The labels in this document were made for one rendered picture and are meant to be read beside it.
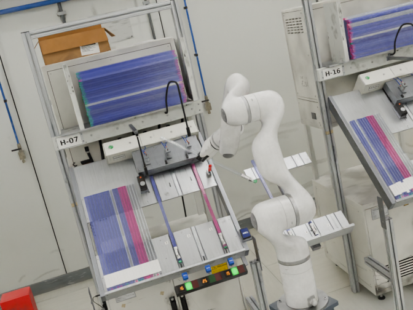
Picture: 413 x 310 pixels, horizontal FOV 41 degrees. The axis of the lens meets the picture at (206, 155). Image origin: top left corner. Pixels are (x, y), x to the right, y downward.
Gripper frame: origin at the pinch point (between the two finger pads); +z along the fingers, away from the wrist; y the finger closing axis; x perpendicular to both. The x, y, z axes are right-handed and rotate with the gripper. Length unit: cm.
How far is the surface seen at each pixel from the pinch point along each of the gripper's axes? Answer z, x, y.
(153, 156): 24.4, -15.4, -2.7
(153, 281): 23, 7, 57
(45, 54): 43, -87, -37
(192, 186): 19.1, 7.5, 4.5
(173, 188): 23.5, 0.0, 8.5
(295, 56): 5, 36, -105
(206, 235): 13.3, 20.7, 28.5
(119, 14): -1, -65, -48
